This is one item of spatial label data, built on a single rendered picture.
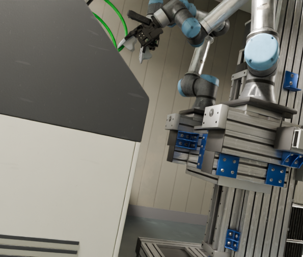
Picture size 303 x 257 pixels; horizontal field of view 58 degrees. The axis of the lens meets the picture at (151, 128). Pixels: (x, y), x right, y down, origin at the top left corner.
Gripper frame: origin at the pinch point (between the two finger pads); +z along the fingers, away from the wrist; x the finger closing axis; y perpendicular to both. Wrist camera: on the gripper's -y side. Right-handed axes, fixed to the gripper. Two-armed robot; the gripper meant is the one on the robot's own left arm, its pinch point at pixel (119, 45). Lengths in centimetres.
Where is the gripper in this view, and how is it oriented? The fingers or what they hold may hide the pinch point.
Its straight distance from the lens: 133.0
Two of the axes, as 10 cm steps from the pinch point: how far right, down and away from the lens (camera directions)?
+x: 0.9, -1.4, 9.9
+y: 5.8, 8.1, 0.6
